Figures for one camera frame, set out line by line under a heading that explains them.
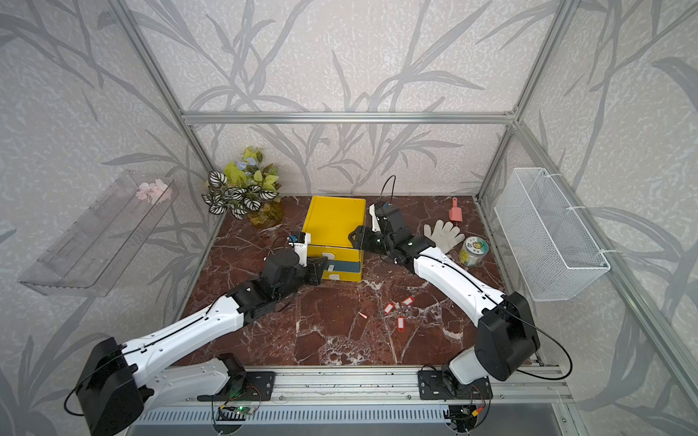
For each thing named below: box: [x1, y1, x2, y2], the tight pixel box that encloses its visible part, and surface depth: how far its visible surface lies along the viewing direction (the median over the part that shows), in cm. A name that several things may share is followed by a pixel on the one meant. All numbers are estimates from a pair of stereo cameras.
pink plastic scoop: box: [448, 197, 463, 222], surface depth 114 cm
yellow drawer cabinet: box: [301, 196, 367, 283], surface depth 85 cm
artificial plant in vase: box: [200, 146, 284, 228], surface depth 93 cm
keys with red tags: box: [383, 296, 416, 333], surface depth 90 cm
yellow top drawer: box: [307, 244, 361, 263], surface depth 80 cm
